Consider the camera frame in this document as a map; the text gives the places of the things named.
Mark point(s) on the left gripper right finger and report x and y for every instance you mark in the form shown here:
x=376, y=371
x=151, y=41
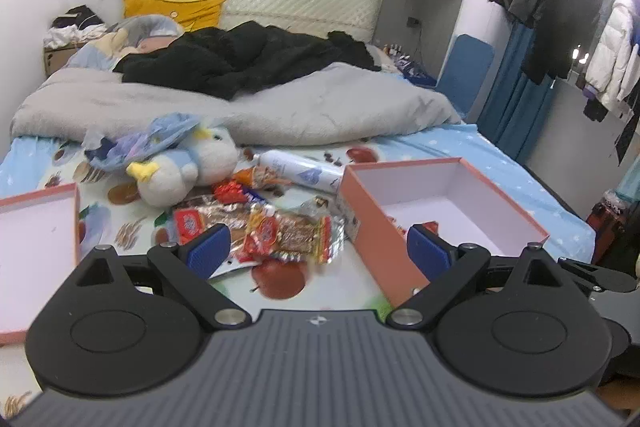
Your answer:
x=516, y=326

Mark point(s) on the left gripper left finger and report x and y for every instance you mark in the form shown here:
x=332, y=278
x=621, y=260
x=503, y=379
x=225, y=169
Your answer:
x=120, y=325

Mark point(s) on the red yellow cracker packet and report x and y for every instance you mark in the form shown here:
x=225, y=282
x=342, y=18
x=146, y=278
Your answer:
x=286, y=235

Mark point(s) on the printed fruit bed sheet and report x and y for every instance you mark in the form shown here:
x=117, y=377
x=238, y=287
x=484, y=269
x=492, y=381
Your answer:
x=325, y=362

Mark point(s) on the clear red cookie packet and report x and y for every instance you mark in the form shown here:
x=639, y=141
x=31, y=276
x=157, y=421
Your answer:
x=191, y=222

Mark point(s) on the pink box lid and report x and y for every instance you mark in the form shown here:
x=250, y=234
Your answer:
x=39, y=248

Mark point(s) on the small red snack packet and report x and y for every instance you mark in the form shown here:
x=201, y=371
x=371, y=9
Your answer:
x=230, y=192

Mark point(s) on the light blue plastic bag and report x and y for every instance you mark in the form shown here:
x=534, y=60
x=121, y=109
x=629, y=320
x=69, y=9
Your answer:
x=112, y=155

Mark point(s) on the blue white snack packet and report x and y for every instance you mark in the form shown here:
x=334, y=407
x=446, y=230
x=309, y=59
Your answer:
x=253, y=197

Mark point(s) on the pink open box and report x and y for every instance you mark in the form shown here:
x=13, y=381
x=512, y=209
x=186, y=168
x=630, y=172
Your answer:
x=383, y=200

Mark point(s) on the white blue plush duck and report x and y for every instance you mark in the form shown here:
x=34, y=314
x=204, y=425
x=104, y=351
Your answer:
x=206, y=156

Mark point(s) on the orange snack packet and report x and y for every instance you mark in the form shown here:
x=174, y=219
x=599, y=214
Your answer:
x=259, y=178

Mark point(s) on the blue curtain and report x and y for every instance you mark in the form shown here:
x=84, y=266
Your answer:
x=516, y=108

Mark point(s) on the silver crumpled snack packet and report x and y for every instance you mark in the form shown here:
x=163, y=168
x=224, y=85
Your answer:
x=315, y=208

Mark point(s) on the white hanging jacket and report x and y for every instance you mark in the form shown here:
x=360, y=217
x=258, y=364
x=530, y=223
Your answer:
x=613, y=70

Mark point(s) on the grey duvet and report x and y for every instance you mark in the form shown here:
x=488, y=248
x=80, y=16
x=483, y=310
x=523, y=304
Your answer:
x=340, y=103

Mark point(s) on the white spray bottle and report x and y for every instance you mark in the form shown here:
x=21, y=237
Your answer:
x=319, y=176

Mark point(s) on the patterned blue pillow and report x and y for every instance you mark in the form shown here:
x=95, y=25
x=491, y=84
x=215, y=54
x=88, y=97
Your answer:
x=135, y=35

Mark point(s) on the black clothing pile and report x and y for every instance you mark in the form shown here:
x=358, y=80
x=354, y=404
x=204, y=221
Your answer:
x=248, y=58

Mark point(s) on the black hanging coat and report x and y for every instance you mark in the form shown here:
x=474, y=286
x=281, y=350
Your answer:
x=564, y=25

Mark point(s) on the cardboard box with clothes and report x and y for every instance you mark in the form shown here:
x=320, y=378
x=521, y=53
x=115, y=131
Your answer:
x=68, y=33

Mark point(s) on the yellow pillow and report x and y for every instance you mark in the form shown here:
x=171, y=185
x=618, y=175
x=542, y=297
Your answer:
x=192, y=15

